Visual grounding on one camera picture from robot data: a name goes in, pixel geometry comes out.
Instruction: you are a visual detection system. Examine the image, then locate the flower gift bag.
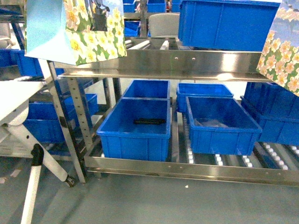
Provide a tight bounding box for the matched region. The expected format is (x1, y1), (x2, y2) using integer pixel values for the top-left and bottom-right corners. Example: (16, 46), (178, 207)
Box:
(256, 0), (299, 96)
(24, 0), (127, 65)

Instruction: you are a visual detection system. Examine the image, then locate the blue crate with black item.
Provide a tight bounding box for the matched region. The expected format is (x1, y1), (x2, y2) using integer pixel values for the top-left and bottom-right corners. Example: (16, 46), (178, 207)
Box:
(96, 97), (171, 162)

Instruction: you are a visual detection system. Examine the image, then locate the blue crate with plastic bags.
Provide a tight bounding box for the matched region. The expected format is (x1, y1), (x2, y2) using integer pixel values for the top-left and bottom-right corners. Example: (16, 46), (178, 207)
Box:
(186, 97), (262, 156)

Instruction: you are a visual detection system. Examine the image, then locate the large blue plastic crate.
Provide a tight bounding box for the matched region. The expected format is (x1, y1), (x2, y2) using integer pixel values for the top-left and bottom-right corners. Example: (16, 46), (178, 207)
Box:
(178, 0), (280, 52)

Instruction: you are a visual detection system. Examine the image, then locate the white folding table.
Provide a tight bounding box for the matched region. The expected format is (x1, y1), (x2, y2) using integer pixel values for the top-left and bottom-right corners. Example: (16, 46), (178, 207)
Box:
(0, 80), (75, 224)

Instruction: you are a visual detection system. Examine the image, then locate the steel rack front rail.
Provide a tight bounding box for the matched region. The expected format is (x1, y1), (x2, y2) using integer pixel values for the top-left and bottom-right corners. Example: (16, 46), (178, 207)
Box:
(54, 49), (270, 82)

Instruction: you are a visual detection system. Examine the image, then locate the steel rack rail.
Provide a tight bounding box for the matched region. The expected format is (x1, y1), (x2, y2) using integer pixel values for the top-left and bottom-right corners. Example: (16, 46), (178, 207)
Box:
(85, 156), (299, 187)
(54, 49), (270, 82)

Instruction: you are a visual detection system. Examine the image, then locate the lower steel rack rail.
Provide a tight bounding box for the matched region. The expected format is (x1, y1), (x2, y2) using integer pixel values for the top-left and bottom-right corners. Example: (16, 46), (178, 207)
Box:
(85, 156), (299, 187)

